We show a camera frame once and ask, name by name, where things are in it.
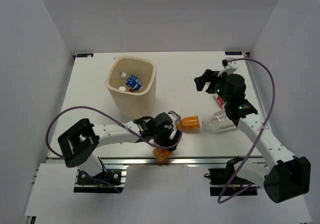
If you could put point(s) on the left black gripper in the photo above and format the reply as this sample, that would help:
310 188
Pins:
167 142

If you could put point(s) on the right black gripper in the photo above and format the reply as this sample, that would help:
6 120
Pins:
206 77

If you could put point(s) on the orange bottle table edge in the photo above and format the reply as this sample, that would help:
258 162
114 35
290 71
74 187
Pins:
161 155

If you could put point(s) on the orange bottle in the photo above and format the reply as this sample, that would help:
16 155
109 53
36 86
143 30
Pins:
188 123

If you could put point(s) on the large clear ribbed bottle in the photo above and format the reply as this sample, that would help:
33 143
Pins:
217 122

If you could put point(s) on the blue label bottle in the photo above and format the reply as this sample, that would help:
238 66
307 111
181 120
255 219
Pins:
132 82

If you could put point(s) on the small red label bottle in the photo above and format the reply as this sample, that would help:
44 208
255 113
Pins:
124 89

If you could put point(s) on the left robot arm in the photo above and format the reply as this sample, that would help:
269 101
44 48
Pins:
78 142

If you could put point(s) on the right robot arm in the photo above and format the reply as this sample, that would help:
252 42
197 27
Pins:
286 176

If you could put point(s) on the cream plastic bin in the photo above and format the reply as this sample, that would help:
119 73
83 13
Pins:
133 104

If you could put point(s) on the red cap red label bottle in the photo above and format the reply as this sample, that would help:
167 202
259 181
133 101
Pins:
220 101

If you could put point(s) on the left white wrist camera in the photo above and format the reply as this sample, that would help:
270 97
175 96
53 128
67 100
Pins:
176 121

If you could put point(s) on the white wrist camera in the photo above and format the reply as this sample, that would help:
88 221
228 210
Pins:
229 66
176 121

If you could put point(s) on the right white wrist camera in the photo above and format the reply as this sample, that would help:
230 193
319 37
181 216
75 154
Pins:
229 66

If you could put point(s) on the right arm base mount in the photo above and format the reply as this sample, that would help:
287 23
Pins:
218 177

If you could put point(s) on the aluminium frame rail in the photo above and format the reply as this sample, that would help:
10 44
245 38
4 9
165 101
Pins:
153 161

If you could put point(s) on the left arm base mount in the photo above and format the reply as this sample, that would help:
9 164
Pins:
110 181

